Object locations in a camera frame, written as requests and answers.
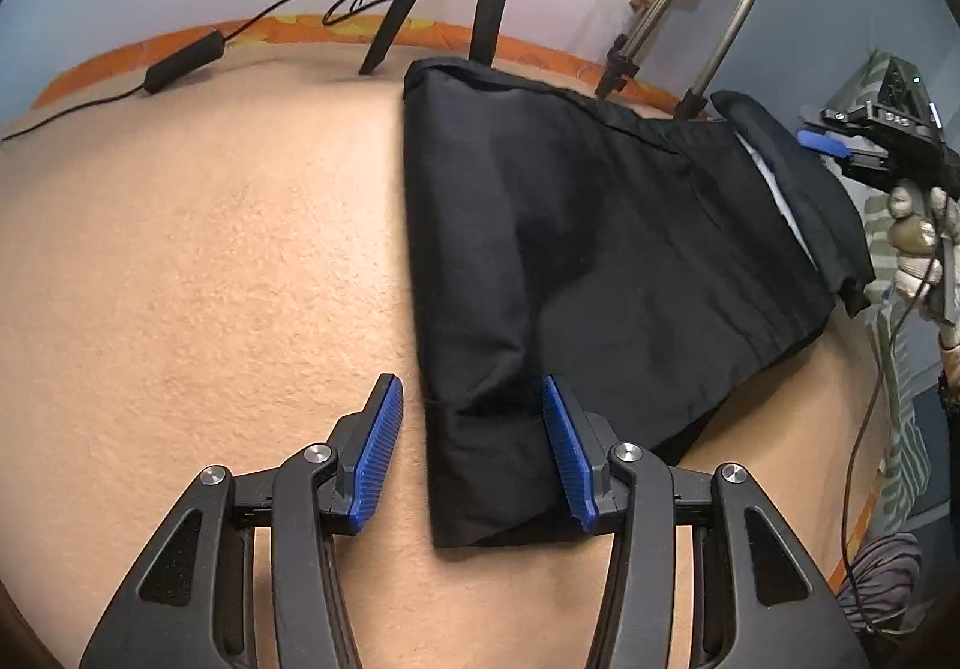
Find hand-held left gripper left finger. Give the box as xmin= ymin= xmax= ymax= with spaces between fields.
xmin=79 ymin=373 xmax=406 ymax=669

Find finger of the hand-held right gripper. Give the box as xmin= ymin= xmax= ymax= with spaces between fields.
xmin=797 ymin=129 xmax=899 ymax=180

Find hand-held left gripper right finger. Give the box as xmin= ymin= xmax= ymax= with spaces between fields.
xmin=541 ymin=375 xmax=875 ymax=669

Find black pants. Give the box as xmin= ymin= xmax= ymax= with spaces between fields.
xmin=403 ymin=58 xmax=835 ymax=550

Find person's right forearm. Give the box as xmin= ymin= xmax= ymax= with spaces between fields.
xmin=937 ymin=328 xmax=960 ymax=419

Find person's right hand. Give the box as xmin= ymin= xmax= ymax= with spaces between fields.
xmin=874 ymin=178 xmax=960 ymax=325

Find dark folded garment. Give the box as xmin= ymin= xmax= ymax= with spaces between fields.
xmin=709 ymin=90 xmax=877 ymax=319

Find light blue folded garment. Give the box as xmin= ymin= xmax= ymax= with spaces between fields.
xmin=739 ymin=133 xmax=815 ymax=250

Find large silver tripod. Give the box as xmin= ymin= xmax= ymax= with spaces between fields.
xmin=595 ymin=0 xmax=815 ymax=119

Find green striped white pillow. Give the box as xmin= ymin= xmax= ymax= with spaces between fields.
xmin=829 ymin=54 xmax=938 ymax=527

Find person's striped garment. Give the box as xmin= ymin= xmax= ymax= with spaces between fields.
xmin=836 ymin=532 xmax=923 ymax=640

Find orange bed sheet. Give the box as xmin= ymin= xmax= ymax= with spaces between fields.
xmin=30 ymin=13 xmax=882 ymax=569

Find thin gripper cable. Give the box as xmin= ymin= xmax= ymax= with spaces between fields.
xmin=838 ymin=204 xmax=947 ymax=634

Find black cable with inline switch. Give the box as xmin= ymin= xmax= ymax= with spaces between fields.
xmin=0 ymin=0 xmax=443 ymax=145

